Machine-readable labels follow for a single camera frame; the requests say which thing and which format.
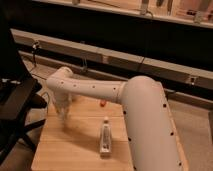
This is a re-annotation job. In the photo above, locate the orange carrot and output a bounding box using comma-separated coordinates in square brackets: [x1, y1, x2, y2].
[99, 100, 107, 107]

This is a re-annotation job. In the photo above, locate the black office chair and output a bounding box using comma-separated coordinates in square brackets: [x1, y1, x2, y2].
[0, 78, 47, 165]

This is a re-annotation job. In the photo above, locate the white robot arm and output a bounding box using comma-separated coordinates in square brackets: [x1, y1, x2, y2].
[46, 67, 183, 171]

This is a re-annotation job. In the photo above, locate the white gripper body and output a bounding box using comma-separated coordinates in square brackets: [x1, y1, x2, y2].
[53, 92, 72, 120]

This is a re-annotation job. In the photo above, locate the clear plastic bottle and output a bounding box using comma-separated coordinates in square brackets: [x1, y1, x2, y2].
[99, 117, 111, 156]

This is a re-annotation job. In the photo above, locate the black cable on floor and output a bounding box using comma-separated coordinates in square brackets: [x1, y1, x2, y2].
[20, 41, 52, 108]

